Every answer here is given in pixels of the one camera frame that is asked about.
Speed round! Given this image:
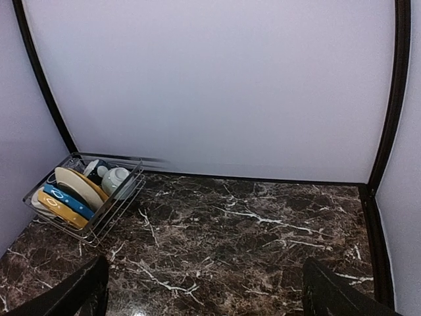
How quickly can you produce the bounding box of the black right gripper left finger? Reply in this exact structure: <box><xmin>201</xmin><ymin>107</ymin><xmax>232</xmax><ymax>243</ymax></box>
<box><xmin>6</xmin><ymin>255</ymin><xmax>109</xmax><ymax>315</ymax></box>

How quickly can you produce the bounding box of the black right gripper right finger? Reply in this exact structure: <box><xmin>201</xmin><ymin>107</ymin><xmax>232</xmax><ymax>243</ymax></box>
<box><xmin>302</xmin><ymin>257</ymin><xmax>398</xmax><ymax>315</ymax></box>

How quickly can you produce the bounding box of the blue polka dot plate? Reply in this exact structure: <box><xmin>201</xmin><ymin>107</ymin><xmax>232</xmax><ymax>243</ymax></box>
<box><xmin>43</xmin><ymin>184</ymin><xmax>94</xmax><ymax>220</ymax></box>

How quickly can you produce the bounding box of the yellow polka dot plate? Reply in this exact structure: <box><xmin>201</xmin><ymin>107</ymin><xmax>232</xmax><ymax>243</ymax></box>
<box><xmin>82</xmin><ymin>175</ymin><xmax>109</xmax><ymax>202</ymax></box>
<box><xmin>37</xmin><ymin>191</ymin><xmax>88</xmax><ymax>229</ymax></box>

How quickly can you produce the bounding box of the cream ceramic plate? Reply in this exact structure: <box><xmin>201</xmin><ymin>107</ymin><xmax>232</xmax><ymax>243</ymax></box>
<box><xmin>55</xmin><ymin>167</ymin><xmax>104</xmax><ymax>212</ymax></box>

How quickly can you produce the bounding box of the pale green striped bowl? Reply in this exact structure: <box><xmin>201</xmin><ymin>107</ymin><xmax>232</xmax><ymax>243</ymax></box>
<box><xmin>101</xmin><ymin>167</ymin><xmax>134</xmax><ymax>199</ymax></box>

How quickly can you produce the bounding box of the navy and white bowl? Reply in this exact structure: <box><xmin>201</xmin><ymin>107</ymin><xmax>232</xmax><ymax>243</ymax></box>
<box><xmin>83</xmin><ymin>159</ymin><xmax>109</xmax><ymax>186</ymax></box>

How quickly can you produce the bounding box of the clear drinking glass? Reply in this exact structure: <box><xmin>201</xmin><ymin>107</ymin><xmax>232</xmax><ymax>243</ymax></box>
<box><xmin>62</xmin><ymin>157</ymin><xmax>86</xmax><ymax>174</ymax></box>

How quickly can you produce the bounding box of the chrome wire dish rack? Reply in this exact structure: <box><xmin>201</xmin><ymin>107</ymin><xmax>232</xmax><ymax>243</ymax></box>
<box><xmin>23</xmin><ymin>152</ymin><xmax>145</xmax><ymax>247</ymax></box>

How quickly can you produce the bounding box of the black left frame post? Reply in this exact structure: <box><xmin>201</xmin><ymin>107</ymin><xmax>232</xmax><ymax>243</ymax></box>
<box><xmin>12</xmin><ymin>0</ymin><xmax>78</xmax><ymax>153</ymax></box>

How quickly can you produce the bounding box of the black frame post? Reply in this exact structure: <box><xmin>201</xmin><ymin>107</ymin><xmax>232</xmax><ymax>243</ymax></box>
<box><xmin>367</xmin><ymin>0</ymin><xmax>411</xmax><ymax>197</ymax></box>
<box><xmin>12</xmin><ymin>0</ymin><xmax>78</xmax><ymax>153</ymax></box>

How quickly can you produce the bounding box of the black right frame post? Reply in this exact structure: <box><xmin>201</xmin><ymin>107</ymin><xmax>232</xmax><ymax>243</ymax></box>
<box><xmin>367</xmin><ymin>0</ymin><xmax>411</xmax><ymax>197</ymax></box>

